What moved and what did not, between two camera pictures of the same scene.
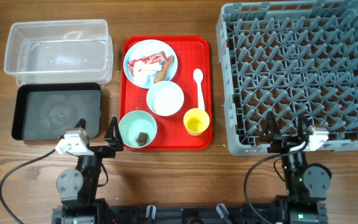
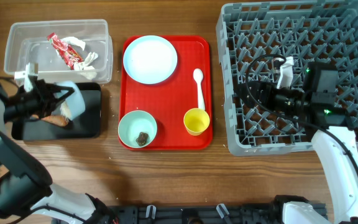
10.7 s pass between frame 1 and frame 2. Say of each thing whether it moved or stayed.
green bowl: stayed
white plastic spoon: stayed
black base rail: stayed
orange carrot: moved
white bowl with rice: moved
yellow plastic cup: stayed
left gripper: moved
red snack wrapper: moved
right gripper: moved
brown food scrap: stayed
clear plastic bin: stayed
